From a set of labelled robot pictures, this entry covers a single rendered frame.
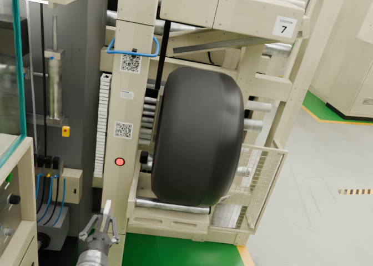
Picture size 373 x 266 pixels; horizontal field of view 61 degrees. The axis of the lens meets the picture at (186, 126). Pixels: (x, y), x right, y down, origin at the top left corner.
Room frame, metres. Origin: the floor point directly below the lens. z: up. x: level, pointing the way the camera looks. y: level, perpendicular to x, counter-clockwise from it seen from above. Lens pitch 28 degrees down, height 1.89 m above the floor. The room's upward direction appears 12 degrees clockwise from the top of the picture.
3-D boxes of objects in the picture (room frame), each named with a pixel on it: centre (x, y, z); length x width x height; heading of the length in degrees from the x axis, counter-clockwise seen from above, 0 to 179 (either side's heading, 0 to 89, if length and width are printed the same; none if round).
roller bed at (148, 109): (1.59, 0.28, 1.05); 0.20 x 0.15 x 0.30; 98
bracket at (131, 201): (1.21, 0.18, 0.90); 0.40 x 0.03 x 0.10; 8
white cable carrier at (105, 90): (1.14, 0.34, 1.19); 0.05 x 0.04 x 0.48; 8
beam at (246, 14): (1.55, -0.08, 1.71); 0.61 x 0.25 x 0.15; 98
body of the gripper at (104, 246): (0.68, 0.19, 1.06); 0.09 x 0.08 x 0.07; 8
